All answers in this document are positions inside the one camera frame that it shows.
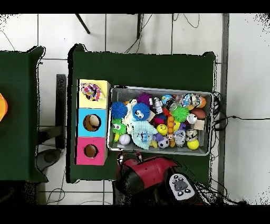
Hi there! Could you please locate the yellow smiley ball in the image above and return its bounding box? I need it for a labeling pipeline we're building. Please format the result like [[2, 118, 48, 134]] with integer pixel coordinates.
[[156, 124, 169, 136]]

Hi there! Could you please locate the purple spiky toy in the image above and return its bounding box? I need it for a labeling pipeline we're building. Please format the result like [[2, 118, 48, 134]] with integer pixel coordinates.
[[136, 92, 153, 106]]

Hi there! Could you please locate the wooden box with three holes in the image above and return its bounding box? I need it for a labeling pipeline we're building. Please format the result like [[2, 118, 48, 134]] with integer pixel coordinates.
[[74, 79, 111, 166]]

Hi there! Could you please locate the black and white soccer ball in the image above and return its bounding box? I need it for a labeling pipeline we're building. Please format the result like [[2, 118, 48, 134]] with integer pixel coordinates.
[[157, 137, 170, 149]]

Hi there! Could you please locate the green spiky ball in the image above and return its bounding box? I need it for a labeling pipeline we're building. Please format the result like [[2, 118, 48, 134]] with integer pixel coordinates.
[[171, 105, 190, 123]]

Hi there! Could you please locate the black stand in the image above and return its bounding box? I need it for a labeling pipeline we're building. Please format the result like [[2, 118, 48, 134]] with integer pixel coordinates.
[[37, 73, 68, 150]]

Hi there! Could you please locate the black cable bundle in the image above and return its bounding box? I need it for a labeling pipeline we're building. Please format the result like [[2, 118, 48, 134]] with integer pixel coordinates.
[[211, 91, 270, 161]]

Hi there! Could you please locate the white baseball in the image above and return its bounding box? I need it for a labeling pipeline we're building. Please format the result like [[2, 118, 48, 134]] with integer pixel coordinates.
[[118, 133, 131, 146]]

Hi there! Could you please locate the polka dot cloth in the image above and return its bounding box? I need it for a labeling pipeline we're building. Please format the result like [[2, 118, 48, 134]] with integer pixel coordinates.
[[80, 82, 105, 102]]

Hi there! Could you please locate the black tripod leg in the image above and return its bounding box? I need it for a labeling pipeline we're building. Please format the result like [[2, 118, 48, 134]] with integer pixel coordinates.
[[75, 13, 91, 34], [136, 13, 144, 40]]

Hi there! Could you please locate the green spiky toy with eyes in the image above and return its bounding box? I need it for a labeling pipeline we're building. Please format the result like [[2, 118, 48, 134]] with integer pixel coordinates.
[[111, 118, 127, 143]]

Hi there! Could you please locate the grey round floor base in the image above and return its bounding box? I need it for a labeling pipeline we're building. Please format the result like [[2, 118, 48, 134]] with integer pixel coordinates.
[[35, 148, 62, 172]]

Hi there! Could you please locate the green covered side table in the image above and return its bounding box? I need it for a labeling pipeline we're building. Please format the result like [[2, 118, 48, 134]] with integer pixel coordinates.
[[0, 45, 49, 183]]

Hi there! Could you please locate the light blue knitted cloth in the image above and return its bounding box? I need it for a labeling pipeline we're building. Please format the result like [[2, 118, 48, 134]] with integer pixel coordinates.
[[131, 120, 158, 150]]

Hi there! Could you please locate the orange object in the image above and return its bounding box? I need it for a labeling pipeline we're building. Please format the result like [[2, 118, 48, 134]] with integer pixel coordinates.
[[0, 92, 8, 122]]

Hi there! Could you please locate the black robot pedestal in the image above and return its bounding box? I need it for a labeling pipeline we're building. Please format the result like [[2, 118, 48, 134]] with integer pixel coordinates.
[[111, 180, 129, 206]]

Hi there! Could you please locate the silver mesh bin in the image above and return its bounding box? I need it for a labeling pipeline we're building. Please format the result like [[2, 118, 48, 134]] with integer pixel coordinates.
[[106, 85, 214, 156]]

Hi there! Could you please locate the blue spiky ball with eyes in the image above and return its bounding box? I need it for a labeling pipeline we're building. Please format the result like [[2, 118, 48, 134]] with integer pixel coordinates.
[[131, 102, 151, 122]]

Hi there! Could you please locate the dark green table cloth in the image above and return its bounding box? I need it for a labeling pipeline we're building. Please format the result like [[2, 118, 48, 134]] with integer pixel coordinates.
[[66, 43, 216, 184]]

